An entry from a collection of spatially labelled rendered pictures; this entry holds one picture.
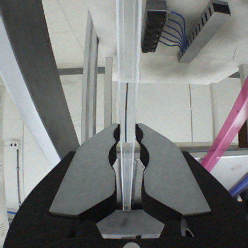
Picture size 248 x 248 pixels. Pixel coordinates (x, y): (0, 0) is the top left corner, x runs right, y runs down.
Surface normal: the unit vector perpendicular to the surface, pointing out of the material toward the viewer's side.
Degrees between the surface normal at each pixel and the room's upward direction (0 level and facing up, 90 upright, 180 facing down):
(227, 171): 46
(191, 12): 0
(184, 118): 90
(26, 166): 90
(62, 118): 90
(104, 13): 0
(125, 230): 136
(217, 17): 0
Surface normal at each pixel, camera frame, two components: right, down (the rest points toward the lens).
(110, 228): 0.00, -0.76
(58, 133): 1.00, 0.00
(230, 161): 0.00, 0.65
